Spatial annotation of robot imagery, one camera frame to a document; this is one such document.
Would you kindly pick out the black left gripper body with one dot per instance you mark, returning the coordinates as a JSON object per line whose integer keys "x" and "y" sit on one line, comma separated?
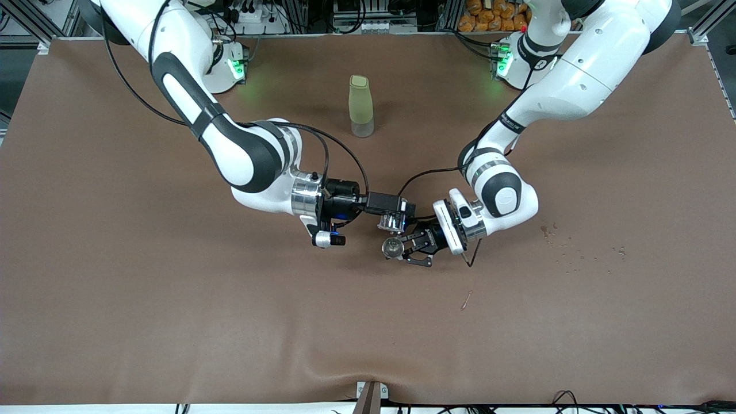
{"x": 432, "y": 237}

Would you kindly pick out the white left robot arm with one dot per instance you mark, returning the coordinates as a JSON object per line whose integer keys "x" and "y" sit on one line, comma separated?
{"x": 586, "y": 69}

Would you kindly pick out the orange packets pile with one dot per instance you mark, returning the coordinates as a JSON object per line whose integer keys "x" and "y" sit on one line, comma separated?
{"x": 489, "y": 17}

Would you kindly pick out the white long socket strip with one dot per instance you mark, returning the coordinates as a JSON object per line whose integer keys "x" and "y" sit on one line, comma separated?
{"x": 374, "y": 27}

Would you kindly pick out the small brown twig scrap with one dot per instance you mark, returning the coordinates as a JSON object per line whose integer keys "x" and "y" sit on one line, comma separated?
{"x": 466, "y": 300}

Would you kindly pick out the aluminium frame profile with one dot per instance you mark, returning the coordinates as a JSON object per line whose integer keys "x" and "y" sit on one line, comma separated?
{"x": 52, "y": 20}
{"x": 710, "y": 23}

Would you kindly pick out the clear glass measuring cup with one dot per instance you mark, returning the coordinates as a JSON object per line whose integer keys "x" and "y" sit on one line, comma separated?
{"x": 394, "y": 221}

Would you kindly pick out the white power strip with plugs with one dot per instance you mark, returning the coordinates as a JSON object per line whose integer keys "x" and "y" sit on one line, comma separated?
{"x": 253, "y": 16}

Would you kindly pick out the yellow-green frosted bottle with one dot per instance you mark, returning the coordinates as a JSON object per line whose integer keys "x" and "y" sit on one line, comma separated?
{"x": 361, "y": 103}

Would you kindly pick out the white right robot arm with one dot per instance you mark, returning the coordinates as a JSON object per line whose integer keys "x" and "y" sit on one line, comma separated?
{"x": 241, "y": 155}

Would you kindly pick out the steel hourglass jigger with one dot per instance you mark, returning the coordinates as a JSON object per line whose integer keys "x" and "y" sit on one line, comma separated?
{"x": 393, "y": 247}

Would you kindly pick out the spilled liquid droplets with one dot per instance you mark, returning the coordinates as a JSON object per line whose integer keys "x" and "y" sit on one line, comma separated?
{"x": 547, "y": 231}

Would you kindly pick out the brown table mat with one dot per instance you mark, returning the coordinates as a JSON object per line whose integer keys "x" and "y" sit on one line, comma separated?
{"x": 368, "y": 316}

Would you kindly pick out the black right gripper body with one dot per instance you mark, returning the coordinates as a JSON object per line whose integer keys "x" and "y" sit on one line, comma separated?
{"x": 343, "y": 197}

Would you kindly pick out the wooden clamp bracket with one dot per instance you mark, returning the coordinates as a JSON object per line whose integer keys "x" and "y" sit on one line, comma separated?
{"x": 369, "y": 397}

